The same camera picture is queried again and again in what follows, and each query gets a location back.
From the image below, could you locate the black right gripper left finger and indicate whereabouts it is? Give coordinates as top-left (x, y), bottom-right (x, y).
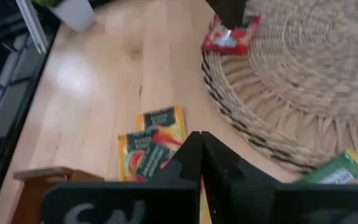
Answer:
top-left (40, 131), bottom-right (203, 224)

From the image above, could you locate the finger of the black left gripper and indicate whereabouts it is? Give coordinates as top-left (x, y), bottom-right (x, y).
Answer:
top-left (226, 0), bottom-right (249, 29)
top-left (204, 0), bottom-right (230, 29)

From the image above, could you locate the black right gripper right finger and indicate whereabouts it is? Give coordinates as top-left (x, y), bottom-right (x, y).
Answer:
top-left (200, 131), bottom-right (358, 224)

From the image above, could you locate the orange tea packet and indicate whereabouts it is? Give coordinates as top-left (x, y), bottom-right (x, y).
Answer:
top-left (117, 129), bottom-right (181, 184)
top-left (135, 105), bottom-right (188, 150)

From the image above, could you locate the green tea packet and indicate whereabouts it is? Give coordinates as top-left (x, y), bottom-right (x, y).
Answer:
top-left (294, 148), bottom-right (358, 185)

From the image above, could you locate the green plant in white pot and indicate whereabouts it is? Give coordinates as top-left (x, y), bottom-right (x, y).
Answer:
top-left (31, 0), bottom-right (96, 33)

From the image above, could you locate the silver aluminium extrusion bar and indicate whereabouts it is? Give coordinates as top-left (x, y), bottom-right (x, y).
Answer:
top-left (15, 0), bottom-right (50, 55)

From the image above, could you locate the wooden tea box with handle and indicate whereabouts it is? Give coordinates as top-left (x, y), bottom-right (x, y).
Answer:
top-left (11, 166), bottom-right (106, 224)

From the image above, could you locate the black aluminium table frame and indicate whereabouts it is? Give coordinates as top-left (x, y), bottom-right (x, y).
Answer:
top-left (0, 18), bottom-right (62, 224)

